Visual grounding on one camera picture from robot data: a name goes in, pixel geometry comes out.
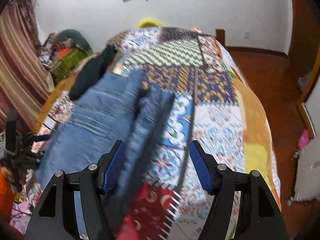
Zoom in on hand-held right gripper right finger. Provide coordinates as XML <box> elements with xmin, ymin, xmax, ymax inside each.
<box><xmin>189</xmin><ymin>140</ymin><xmax>292</xmax><ymax>240</ymax></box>

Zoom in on grey long pillow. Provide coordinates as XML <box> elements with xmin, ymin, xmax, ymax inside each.
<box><xmin>56</xmin><ymin>29</ymin><xmax>92</xmax><ymax>53</ymax></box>

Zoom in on pile of boxes and papers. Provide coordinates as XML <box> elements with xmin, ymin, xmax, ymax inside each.
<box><xmin>40</xmin><ymin>32</ymin><xmax>73</xmax><ymax>65</ymax></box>

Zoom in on pink patterned cloth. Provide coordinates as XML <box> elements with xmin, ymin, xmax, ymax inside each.
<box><xmin>10</xmin><ymin>200</ymin><xmax>38</xmax><ymax>233</ymax></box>

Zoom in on green fabric storage box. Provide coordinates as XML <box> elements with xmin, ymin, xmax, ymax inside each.
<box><xmin>50</xmin><ymin>47</ymin><xmax>87</xmax><ymax>85</ymax></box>

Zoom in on white covered furniture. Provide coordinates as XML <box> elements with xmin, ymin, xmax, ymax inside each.
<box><xmin>287</xmin><ymin>135</ymin><xmax>320</xmax><ymax>206</ymax></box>

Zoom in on wooden bed post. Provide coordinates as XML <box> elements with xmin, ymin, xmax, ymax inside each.
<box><xmin>216</xmin><ymin>29</ymin><xmax>226</xmax><ymax>47</ymax></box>

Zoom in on striped red curtain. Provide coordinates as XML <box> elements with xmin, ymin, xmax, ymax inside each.
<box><xmin>0</xmin><ymin>0</ymin><xmax>55</xmax><ymax>133</ymax></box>

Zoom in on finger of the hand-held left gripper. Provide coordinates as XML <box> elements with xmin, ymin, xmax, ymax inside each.
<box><xmin>17</xmin><ymin>133</ymin><xmax>52</xmax><ymax>153</ymax></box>

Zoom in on white sliding wardrobe door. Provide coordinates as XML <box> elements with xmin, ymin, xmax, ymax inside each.
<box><xmin>301</xmin><ymin>90</ymin><xmax>320</xmax><ymax>140</ymax></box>

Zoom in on pink slipper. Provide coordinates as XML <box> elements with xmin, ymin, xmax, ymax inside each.
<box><xmin>297</xmin><ymin>129</ymin><xmax>311</xmax><ymax>151</ymax></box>

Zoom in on folded black pants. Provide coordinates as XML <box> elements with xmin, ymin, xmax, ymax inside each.
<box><xmin>69</xmin><ymin>46</ymin><xmax>118</xmax><ymax>100</ymax></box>

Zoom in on blue denim jeans pants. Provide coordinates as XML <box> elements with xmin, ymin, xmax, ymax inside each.
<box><xmin>35</xmin><ymin>70</ymin><xmax>175</xmax><ymax>230</ymax></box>

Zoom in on patchwork printed blanket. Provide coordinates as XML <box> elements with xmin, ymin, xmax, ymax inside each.
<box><xmin>32</xmin><ymin>26</ymin><xmax>253</xmax><ymax>240</ymax></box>

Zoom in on yellow fleece blanket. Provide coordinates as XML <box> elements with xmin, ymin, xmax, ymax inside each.
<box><xmin>225</xmin><ymin>47</ymin><xmax>282</xmax><ymax>210</ymax></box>

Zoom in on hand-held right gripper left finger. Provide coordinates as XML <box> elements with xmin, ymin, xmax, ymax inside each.
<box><xmin>25</xmin><ymin>140</ymin><xmax>125</xmax><ymax>240</ymax></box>

